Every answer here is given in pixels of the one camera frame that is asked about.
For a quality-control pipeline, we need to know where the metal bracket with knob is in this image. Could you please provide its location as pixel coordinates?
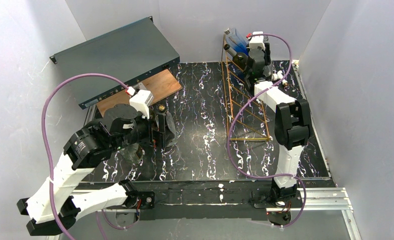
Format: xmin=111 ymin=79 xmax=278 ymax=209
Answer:
xmin=133 ymin=82 xmax=148 ymax=92

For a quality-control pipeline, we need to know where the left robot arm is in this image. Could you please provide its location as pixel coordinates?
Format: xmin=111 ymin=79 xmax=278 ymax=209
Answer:
xmin=17 ymin=103 xmax=177 ymax=236

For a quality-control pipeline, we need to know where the white pipe fitting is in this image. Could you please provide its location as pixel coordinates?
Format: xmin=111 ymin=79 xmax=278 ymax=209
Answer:
xmin=271 ymin=70 xmax=289 ymax=87

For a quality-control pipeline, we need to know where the blue glass bottle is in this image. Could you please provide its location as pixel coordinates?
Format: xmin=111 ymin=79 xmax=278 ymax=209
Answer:
xmin=224 ymin=27 xmax=248 ymax=55

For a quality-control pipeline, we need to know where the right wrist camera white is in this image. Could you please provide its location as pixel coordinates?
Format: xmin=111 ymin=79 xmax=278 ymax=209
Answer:
xmin=246 ymin=31 xmax=266 ymax=51

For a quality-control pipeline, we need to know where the dark brown wine bottle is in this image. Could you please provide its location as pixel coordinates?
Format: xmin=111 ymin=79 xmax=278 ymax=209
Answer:
xmin=223 ymin=44 xmax=248 ymax=70

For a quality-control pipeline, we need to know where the aluminium frame rail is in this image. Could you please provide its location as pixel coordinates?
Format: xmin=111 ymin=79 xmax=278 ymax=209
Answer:
xmin=69 ymin=187 xmax=361 ymax=240

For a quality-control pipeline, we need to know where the grey rack server box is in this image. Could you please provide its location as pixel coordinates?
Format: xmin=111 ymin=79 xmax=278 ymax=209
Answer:
xmin=49 ymin=16 xmax=181 ymax=110

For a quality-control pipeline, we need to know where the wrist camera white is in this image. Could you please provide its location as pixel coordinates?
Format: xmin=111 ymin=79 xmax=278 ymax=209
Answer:
xmin=129 ymin=89 xmax=154 ymax=119
xmin=246 ymin=31 xmax=266 ymax=51

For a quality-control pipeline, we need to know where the wooden board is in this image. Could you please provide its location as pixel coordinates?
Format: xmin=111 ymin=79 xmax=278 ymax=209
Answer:
xmin=96 ymin=75 xmax=183 ymax=116

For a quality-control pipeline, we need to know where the gold wire wine rack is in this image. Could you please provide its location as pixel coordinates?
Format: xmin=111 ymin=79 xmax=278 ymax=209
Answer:
xmin=220 ymin=47 xmax=272 ymax=142

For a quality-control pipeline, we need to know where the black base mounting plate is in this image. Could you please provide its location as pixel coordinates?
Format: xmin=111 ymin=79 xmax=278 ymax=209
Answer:
xmin=132 ymin=180 xmax=302 ymax=221

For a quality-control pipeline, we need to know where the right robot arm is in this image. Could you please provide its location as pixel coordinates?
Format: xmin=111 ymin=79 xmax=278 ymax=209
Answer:
xmin=243 ymin=39 xmax=312 ymax=204

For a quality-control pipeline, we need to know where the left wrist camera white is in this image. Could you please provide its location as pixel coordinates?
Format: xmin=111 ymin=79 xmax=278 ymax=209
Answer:
xmin=129 ymin=89 xmax=154 ymax=119

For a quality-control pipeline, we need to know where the clear round glass bottle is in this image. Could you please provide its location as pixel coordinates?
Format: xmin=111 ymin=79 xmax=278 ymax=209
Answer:
xmin=119 ymin=143 xmax=145 ymax=164

